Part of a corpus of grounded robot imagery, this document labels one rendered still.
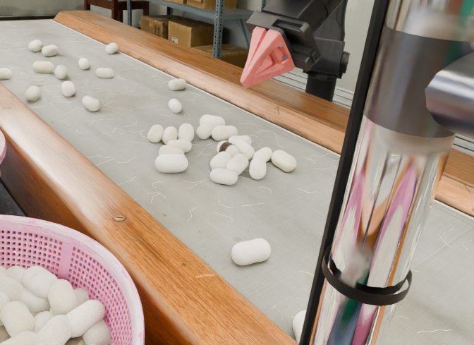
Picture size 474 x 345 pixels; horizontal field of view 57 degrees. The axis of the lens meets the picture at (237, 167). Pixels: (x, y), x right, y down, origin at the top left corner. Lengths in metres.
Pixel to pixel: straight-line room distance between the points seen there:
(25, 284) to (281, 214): 0.24
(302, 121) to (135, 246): 0.38
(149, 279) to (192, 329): 0.05
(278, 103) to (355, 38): 2.13
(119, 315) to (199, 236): 0.12
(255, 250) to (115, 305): 0.12
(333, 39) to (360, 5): 1.87
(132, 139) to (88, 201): 0.20
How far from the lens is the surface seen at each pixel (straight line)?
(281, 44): 0.61
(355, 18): 2.81
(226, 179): 0.49
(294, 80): 1.21
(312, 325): 0.17
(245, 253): 0.37
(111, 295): 0.34
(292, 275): 0.38
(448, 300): 0.41
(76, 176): 0.46
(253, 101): 0.73
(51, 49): 1.00
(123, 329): 0.32
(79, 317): 0.34
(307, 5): 0.62
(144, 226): 0.38
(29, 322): 0.35
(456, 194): 0.56
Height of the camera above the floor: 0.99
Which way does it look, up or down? 27 degrees down
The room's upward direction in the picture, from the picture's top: 6 degrees clockwise
